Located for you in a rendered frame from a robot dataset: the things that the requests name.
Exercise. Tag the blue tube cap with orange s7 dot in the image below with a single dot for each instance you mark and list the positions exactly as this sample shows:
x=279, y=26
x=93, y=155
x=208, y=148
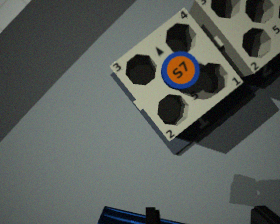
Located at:
x=180, y=70

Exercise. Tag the cream bucket adapter with holes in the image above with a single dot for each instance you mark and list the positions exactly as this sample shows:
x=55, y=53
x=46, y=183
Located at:
x=261, y=26
x=174, y=110

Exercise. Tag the blue tube rack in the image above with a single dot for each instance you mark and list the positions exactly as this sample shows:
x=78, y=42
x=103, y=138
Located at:
x=116, y=216

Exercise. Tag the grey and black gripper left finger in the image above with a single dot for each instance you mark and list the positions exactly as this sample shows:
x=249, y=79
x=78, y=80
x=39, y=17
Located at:
x=152, y=216

